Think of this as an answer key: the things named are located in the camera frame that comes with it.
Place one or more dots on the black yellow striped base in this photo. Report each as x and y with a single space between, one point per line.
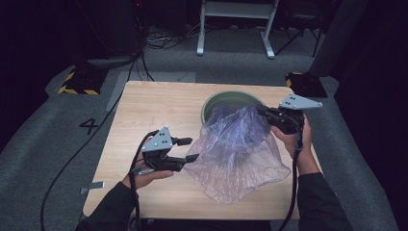
83 82
306 85

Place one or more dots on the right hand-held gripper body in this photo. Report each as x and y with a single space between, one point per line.
290 117

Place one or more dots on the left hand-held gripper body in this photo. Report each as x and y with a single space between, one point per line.
158 150

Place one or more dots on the green plastic bin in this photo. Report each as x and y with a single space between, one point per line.
218 97

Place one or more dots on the purple plastic bag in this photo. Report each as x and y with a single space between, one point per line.
234 154

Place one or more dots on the black tripod stand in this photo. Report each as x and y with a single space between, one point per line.
304 29

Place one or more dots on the grey metal table bracket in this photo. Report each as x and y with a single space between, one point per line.
93 186

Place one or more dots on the grey round stand base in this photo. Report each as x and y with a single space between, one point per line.
112 61

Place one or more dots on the grey curtain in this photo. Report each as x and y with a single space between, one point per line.
336 38

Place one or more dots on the white metal stand frame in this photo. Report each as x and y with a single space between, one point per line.
235 9

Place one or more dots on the person's right hand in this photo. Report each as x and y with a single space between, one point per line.
303 150

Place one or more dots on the person's left hand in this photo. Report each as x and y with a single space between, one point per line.
150 176

